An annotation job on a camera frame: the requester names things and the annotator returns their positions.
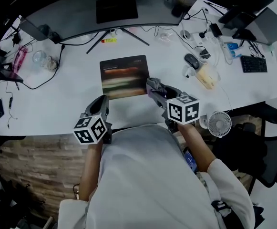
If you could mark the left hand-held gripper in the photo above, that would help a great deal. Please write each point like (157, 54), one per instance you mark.
(90, 130)

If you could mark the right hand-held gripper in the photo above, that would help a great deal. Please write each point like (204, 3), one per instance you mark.
(182, 108)

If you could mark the grey cloth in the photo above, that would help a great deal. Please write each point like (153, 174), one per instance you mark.
(156, 83)

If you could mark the dark printed mouse pad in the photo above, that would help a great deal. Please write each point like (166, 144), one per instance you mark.
(124, 76)

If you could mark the person's left forearm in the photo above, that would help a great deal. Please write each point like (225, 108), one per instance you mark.
(91, 168)

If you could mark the person's right forearm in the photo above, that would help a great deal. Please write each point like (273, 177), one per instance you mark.
(196, 149)

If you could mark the black computer mouse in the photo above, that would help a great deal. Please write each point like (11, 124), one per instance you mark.
(192, 60)

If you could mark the white cup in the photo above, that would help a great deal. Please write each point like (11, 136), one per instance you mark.
(188, 71)

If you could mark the beige tissue box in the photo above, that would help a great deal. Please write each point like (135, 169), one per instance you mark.
(207, 76)

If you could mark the black charger plug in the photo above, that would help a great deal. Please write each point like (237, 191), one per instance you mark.
(205, 53)

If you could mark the yellow label strip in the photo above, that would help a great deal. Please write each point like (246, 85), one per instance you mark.
(109, 40)

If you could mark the black monitor stand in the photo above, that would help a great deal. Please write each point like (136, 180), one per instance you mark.
(114, 36)

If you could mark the small white desk fan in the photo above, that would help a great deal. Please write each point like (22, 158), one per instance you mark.
(219, 124)

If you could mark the blue phone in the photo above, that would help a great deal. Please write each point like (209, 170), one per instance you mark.
(190, 160)

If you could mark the small glass jar with contents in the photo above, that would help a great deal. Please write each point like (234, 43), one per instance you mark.
(52, 64)

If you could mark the person's grey shirt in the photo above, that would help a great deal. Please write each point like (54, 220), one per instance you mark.
(147, 182)

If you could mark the white power strip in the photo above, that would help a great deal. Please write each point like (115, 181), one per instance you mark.
(224, 48)

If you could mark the clear glass jar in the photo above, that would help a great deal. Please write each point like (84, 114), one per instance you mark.
(40, 57)

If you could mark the black power adapter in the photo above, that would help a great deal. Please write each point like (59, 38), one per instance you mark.
(216, 30)

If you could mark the blue box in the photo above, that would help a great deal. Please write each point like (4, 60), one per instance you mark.
(232, 46)

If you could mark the pink plastic case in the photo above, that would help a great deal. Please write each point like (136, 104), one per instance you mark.
(20, 57)

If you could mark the curved black monitor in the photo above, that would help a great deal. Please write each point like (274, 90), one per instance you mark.
(105, 6)

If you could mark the black office chair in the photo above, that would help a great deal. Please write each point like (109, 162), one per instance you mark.
(264, 156)

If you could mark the grey laptop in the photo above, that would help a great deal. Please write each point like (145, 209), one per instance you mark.
(259, 25)

